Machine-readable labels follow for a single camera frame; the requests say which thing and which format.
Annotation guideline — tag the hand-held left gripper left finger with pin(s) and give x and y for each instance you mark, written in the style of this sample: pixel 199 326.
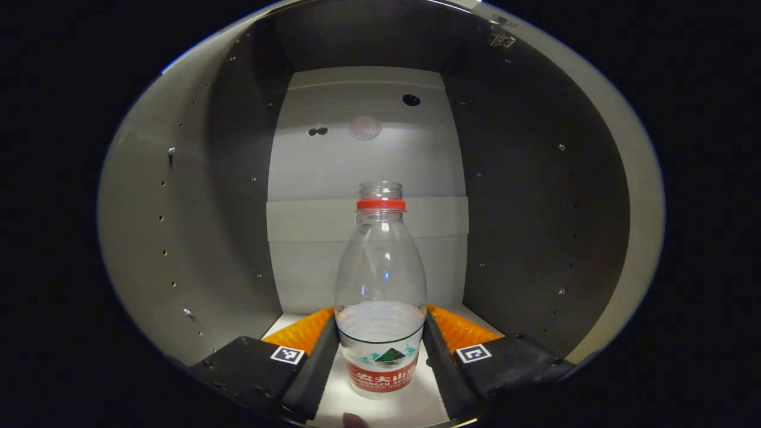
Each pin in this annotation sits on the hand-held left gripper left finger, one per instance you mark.
pixel 312 374

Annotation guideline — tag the clear plastic bottle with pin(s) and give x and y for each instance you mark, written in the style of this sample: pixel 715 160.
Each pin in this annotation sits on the clear plastic bottle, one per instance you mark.
pixel 380 279

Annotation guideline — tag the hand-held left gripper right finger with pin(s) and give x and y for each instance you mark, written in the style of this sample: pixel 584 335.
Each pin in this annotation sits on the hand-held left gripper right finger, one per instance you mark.
pixel 443 368

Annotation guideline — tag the metal door hinge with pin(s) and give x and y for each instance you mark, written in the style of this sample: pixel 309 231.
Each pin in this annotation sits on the metal door hinge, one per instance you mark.
pixel 502 34

